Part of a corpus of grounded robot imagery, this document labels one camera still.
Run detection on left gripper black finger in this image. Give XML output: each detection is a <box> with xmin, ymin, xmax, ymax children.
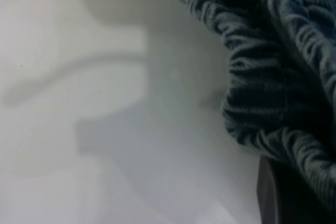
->
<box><xmin>256</xmin><ymin>155</ymin><xmax>310</xmax><ymax>224</ymax></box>

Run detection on blue denim children's jeans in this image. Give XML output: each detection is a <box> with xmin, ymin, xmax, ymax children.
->
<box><xmin>161</xmin><ymin>0</ymin><xmax>336</xmax><ymax>204</ymax></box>

